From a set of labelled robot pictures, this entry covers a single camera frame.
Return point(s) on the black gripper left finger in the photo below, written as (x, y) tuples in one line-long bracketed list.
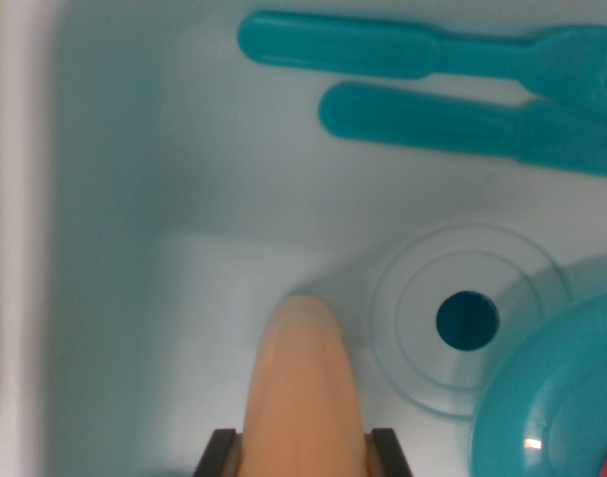
[(218, 457)]

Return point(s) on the teal plastic fork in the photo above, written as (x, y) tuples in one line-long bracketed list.
[(333, 45)]

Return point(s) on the light blue toy sink unit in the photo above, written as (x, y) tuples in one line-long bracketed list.
[(184, 199)]

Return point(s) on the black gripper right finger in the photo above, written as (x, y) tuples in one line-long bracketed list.
[(390, 457)]

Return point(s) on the teal plastic knife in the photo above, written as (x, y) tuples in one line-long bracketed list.
[(407, 116)]

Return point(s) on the teal plastic plate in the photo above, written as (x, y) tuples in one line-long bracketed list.
[(541, 397)]

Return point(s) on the cream toy detergent bottle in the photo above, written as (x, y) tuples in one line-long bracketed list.
[(303, 397)]

